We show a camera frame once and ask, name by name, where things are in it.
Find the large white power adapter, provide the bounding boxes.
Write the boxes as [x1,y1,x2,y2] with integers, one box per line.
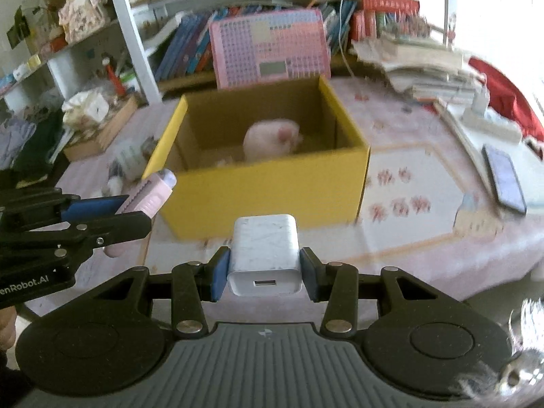
[228,215,303,298]

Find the pink plush toy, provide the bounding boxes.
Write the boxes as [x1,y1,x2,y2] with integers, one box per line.
[242,119,303,162]

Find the pile of clothes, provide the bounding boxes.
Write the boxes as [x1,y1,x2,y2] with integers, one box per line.
[1,89,73,189]

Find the wooden chess box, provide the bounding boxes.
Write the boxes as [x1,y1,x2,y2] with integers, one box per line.
[63,94,138,162]

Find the red white-capped stick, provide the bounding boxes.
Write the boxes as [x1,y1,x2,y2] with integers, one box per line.
[101,56,126,98]

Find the pink checkered tablecloth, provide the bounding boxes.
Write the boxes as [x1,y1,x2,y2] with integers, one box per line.
[29,78,543,315]

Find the yellow cardboard box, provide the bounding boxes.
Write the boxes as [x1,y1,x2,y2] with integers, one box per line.
[146,78,371,239]

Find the row of blue books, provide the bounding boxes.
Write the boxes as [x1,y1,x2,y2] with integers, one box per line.
[154,10,219,82]

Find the white bookshelf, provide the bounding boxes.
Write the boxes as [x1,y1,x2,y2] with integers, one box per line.
[0,0,452,112]

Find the dark smartphone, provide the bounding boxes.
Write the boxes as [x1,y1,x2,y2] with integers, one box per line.
[482,144,527,216]

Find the white power strip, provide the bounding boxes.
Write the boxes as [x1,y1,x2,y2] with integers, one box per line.
[461,85,523,144]

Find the stack of papers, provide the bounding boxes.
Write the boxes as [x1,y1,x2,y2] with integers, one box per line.
[352,32,487,104]

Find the pink learning tablet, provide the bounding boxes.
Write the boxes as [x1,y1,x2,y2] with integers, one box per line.
[209,9,331,89]

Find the red box on shelf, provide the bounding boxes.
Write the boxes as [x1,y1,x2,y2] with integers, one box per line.
[361,0,420,15]

